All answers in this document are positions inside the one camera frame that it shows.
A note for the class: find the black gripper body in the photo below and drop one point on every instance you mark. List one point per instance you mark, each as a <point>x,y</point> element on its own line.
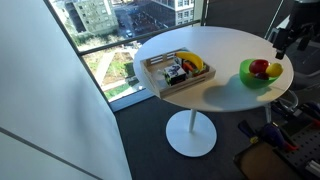
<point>305,15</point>

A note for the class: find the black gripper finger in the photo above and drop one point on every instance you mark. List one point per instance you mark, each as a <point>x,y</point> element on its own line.
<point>305,40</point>
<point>283,40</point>

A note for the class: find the yellow plastic lemon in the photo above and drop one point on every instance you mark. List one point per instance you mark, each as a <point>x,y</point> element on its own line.
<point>274,70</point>

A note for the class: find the green plastic bowl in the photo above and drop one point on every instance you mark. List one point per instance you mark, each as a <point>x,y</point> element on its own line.
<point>250,81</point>

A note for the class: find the red plastic apple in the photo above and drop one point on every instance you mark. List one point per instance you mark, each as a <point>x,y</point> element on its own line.
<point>259,66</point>

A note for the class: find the dark purple plastic plum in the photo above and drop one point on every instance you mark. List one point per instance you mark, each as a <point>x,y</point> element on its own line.
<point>261,76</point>

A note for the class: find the large black panel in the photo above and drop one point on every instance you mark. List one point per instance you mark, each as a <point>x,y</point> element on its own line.
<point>240,13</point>

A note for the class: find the yellow plastic banana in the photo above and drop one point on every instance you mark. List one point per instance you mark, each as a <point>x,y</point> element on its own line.
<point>191,58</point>

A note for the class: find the red toy food item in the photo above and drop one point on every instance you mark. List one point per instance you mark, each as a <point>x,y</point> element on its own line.
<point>189,67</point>

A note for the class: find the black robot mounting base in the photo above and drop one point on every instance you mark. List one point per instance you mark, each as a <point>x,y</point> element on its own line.
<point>300,146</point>

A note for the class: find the white printed cube box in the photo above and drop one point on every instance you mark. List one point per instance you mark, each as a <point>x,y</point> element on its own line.
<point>175,75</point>

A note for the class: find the brown board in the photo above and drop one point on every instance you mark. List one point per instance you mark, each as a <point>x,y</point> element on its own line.
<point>263,165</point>

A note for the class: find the wooden slatted tray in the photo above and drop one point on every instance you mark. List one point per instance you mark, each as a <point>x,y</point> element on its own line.
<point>156,83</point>

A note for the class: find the black window railing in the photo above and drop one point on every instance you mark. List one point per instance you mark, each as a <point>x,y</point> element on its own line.
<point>133,38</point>

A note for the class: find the white metal stand frame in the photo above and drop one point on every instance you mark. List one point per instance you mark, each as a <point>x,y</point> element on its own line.
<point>268,113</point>

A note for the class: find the dark window frame post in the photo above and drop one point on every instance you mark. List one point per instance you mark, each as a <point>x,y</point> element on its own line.
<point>204,11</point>

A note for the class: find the white table pedestal base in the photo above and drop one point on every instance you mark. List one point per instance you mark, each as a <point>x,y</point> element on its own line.
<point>190,136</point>

